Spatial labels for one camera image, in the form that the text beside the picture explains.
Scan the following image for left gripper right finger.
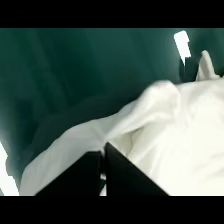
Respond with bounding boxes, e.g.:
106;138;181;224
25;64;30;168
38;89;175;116
104;142;170;197

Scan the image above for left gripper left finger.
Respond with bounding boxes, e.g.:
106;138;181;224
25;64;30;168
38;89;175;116
35;150;102;197

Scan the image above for white shirt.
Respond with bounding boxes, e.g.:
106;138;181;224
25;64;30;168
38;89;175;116
19;50;224;197

